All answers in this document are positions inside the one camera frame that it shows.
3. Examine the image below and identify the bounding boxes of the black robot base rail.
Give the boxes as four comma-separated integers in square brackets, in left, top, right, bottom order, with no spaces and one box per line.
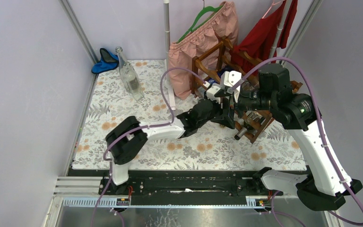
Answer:
[98,170,274,206]

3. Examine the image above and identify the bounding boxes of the blue glass bottle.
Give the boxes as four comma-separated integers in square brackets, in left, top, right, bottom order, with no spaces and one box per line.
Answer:
[204,69,230,85]

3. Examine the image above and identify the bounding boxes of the pink clothes hanger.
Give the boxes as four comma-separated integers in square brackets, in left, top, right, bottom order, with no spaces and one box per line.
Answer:
[262,0,284,19]

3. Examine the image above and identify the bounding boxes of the blue cloth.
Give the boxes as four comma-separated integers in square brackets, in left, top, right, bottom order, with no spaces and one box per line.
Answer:
[91,48,119,74]

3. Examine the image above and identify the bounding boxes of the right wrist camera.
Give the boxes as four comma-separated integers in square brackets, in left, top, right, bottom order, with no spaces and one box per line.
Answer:
[220,70,242,103]

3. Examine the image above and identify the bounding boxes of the dark green wine bottle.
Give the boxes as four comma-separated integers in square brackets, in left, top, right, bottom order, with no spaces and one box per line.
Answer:
[234,126,249,140]

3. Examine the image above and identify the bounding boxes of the clear square liquor bottle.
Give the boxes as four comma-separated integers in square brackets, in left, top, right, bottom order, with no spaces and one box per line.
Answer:
[247,112,266,128]

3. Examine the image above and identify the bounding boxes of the floral tablecloth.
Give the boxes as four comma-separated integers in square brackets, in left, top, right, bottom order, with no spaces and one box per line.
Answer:
[71,60,306,171]

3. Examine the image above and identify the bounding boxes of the red garment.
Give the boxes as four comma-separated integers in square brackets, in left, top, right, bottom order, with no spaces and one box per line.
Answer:
[230,0,298,72]

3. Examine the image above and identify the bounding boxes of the purple cable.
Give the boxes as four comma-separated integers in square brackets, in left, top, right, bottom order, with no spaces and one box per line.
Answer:
[231,56,363,226]
[90,67,207,227]

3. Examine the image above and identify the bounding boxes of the pink skirt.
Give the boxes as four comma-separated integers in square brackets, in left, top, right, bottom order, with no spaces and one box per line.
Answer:
[167,1,239,100]

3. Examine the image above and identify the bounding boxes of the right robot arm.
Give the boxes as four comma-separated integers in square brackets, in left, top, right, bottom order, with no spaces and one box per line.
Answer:
[216,63,363,211]

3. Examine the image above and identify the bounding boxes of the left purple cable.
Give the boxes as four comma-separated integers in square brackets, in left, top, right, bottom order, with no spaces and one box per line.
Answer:
[90,67,207,227]

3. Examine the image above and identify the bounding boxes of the white pole base foot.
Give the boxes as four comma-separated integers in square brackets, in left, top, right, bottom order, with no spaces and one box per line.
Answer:
[166,82,176,110]

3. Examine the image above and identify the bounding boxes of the wooden wine rack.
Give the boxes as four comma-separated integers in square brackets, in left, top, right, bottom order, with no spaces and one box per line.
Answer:
[190,36,303,144]

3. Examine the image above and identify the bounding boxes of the clear glass bottle tall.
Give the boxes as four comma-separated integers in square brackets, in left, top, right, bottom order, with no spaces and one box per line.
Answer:
[115,46,130,76]

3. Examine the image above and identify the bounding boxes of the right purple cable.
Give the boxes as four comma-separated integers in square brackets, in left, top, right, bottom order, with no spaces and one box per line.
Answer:
[231,56,363,226]

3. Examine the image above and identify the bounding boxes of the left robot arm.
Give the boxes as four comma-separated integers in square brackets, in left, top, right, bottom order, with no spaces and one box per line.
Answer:
[100,99,222,195]

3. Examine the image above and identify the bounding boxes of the green clothes hanger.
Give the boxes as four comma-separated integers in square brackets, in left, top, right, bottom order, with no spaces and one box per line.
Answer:
[176,3,224,43]

